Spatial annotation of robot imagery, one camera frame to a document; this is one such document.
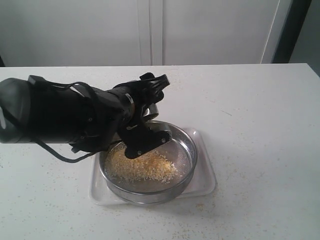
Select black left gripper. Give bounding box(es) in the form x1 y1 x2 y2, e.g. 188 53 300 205
112 72 172 159

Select stainless steel cup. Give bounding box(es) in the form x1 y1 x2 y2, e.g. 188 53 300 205
143 103 159 122

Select yellow grain pile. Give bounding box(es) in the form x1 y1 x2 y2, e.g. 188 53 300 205
104 147 178 184

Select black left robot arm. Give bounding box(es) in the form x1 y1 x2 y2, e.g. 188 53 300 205
0 73 172 153

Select round steel mesh sieve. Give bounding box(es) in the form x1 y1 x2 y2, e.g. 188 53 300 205
98 120 199 205

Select white plastic tray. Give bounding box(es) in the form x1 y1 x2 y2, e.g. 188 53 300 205
88 127 217 206

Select white cabinet doors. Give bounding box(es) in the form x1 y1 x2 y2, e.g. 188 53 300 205
0 0 292 67

